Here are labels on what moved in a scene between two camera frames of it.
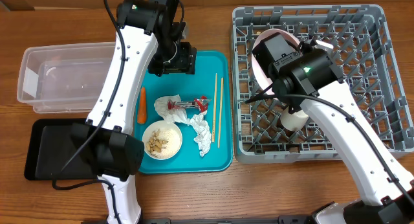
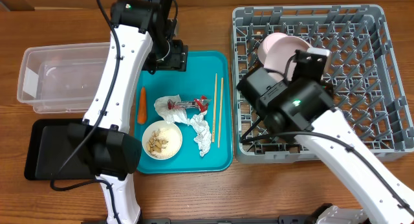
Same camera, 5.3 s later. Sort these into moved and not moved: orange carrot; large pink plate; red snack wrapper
Moved: large pink plate
Not moved: red snack wrapper; orange carrot
